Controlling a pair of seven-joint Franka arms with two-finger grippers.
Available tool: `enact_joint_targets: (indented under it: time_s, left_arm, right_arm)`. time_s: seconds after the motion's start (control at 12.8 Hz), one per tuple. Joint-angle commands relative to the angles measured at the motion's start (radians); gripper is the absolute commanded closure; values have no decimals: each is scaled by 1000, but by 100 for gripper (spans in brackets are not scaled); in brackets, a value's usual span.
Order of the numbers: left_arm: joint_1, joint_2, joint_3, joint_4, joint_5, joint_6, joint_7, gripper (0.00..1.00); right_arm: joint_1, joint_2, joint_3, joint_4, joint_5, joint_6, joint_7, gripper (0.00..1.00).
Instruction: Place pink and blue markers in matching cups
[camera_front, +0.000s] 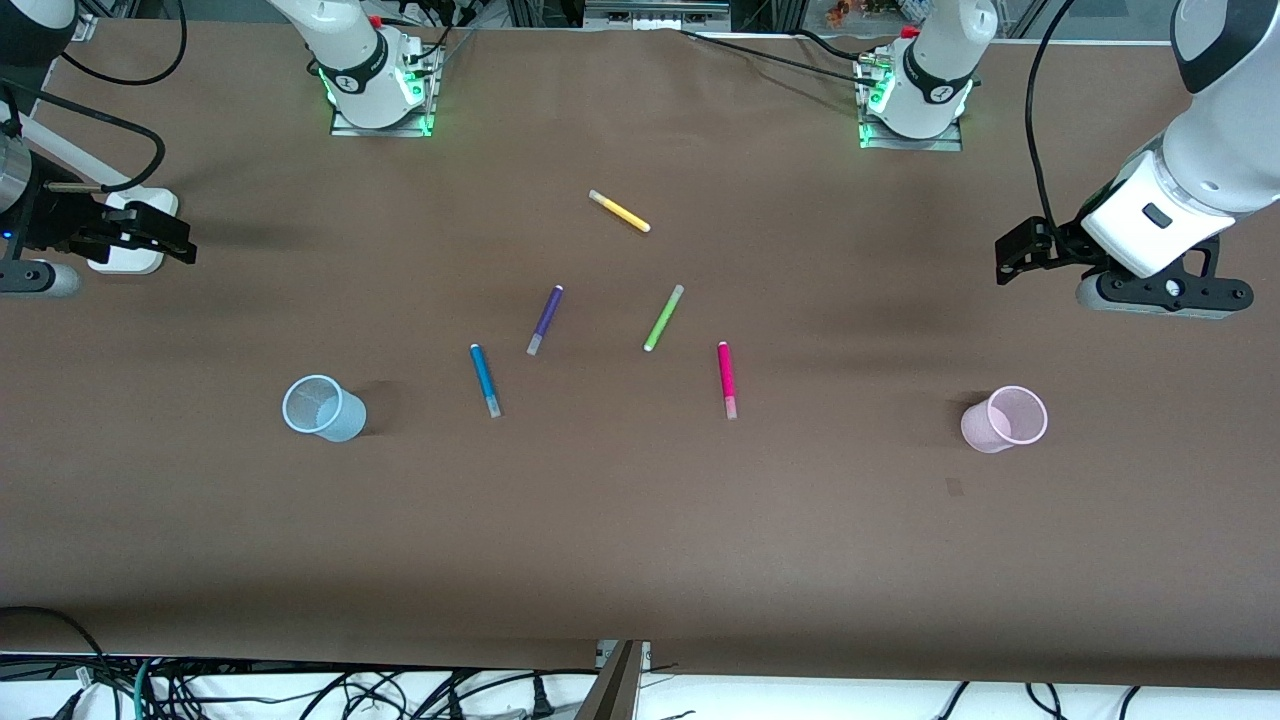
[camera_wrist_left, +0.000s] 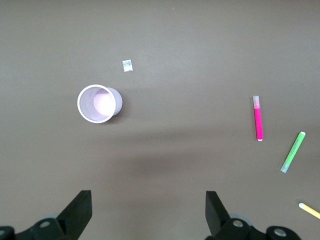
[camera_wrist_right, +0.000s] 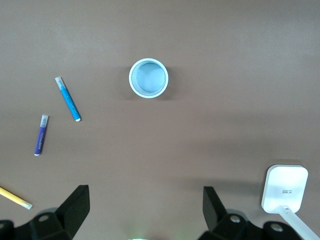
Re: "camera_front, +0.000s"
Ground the blue marker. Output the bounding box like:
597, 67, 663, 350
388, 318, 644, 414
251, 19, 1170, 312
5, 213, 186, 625
469, 343, 502, 419

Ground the purple marker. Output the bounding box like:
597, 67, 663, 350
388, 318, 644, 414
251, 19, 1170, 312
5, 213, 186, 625
526, 285, 565, 357

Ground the translucent pink plastic cup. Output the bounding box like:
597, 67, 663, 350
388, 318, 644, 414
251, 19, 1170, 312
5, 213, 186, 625
960, 385, 1049, 455

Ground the dark metal table leg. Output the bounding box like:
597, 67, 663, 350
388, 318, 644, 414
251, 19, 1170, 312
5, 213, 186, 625
575, 640, 646, 720

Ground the black looped floor cable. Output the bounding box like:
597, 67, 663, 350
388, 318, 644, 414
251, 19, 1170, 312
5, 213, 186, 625
0, 605, 126, 720

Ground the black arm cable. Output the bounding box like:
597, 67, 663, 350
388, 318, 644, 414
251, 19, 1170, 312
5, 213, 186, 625
0, 0, 189, 193
1024, 0, 1077, 237

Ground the short black table cable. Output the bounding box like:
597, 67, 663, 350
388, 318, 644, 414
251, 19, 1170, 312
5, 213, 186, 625
795, 28, 876, 63

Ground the green marker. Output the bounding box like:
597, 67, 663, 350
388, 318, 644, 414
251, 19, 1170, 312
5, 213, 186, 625
643, 284, 686, 353

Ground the white stand with flat base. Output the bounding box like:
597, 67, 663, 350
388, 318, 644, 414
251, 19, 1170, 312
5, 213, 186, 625
15, 110, 179, 275

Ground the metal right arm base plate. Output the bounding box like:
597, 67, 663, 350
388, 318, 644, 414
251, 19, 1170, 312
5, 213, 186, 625
330, 40, 437, 139

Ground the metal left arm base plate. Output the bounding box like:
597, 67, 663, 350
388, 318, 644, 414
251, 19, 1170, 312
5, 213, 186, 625
858, 55, 964, 153

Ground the translucent blue plastic cup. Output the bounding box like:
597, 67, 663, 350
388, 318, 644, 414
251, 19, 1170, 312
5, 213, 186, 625
281, 374, 368, 444

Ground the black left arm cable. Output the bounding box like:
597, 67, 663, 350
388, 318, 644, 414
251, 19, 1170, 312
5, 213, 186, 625
1024, 0, 1077, 237

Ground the yellow marker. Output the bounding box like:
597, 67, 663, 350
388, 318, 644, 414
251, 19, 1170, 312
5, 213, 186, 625
588, 189, 652, 234

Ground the long black table cable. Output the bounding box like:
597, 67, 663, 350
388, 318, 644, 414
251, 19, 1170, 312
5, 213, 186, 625
680, 28, 886, 91

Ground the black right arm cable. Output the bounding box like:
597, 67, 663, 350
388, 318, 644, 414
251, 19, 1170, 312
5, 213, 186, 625
0, 0, 189, 193

